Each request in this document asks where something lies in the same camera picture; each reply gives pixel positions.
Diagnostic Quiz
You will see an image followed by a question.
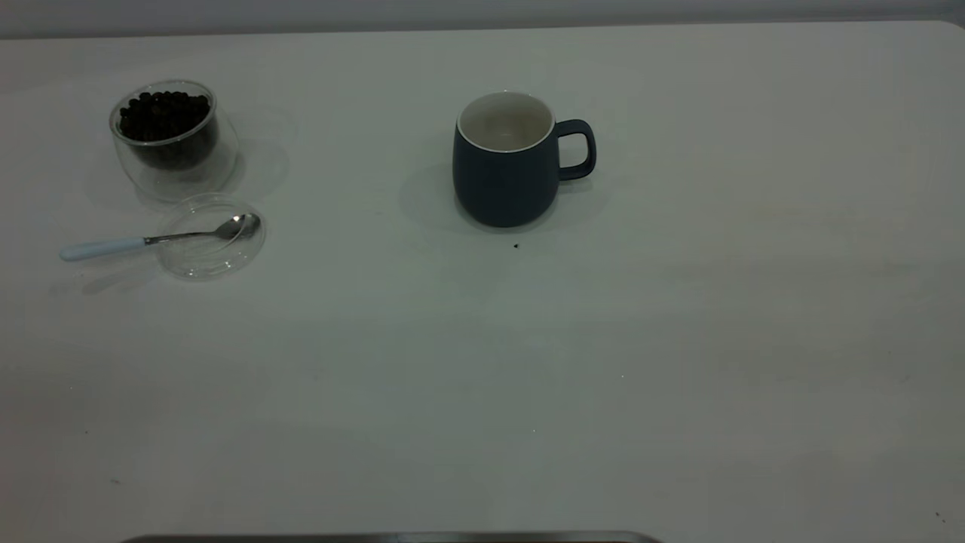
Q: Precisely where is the dark grey mug white inside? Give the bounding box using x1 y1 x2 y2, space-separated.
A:
452 90 598 229

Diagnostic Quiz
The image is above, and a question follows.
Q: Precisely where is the metal spoon light blue handle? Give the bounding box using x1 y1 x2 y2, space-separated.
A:
60 213 261 262

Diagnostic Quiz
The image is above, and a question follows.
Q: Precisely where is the pile of dark coffee beans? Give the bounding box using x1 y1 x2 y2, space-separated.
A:
118 91 219 168

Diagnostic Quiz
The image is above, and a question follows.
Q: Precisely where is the clear round glass dish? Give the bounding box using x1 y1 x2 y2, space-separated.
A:
156 193 267 281

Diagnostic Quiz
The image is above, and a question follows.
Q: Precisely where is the clear double-wall glass cup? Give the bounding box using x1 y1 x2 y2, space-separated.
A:
109 79 240 201

